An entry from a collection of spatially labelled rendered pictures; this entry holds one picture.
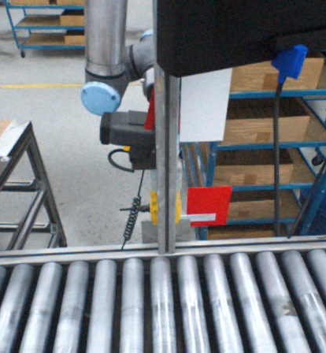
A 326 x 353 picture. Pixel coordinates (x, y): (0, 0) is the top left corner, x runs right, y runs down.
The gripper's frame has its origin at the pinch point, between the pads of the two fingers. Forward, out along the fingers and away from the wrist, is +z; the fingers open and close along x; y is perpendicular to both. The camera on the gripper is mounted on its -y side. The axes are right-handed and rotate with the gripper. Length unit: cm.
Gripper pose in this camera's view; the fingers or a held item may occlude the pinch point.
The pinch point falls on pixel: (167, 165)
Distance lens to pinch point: 74.1
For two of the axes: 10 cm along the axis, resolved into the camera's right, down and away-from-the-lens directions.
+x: -9.7, -0.3, -2.3
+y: -2.3, 3.4, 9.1
